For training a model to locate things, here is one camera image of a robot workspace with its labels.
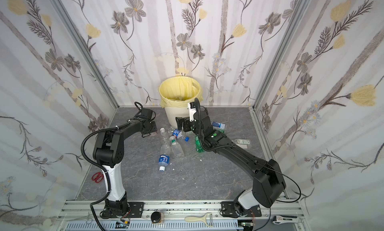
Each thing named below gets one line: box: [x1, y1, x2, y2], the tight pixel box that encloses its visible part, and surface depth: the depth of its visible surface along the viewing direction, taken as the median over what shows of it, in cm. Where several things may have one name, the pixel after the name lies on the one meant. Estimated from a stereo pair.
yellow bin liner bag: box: [159, 76, 203, 109], surface depth 103 cm
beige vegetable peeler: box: [184, 212, 214, 227], surface depth 73 cm
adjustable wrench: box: [272, 215, 299, 225], surface depth 72 cm
